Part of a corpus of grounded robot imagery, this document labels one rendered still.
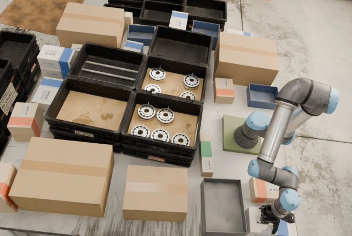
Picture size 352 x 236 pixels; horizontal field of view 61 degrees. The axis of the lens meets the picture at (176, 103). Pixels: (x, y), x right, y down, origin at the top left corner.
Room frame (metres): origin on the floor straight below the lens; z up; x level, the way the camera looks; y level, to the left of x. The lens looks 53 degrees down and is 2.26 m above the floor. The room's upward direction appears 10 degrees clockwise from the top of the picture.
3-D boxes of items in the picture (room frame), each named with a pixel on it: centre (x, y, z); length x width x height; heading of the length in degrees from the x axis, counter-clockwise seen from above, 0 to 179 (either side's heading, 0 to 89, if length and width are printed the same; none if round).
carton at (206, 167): (0.84, -0.22, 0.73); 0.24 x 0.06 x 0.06; 9
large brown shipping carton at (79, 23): (1.63, 0.68, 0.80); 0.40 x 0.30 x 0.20; 95
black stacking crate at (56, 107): (0.92, 0.45, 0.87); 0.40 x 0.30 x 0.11; 88
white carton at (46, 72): (1.27, 0.79, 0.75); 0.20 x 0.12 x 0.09; 93
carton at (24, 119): (0.82, 0.80, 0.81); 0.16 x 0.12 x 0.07; 9
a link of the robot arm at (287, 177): (0.61, -0.53, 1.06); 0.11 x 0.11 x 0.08; 81
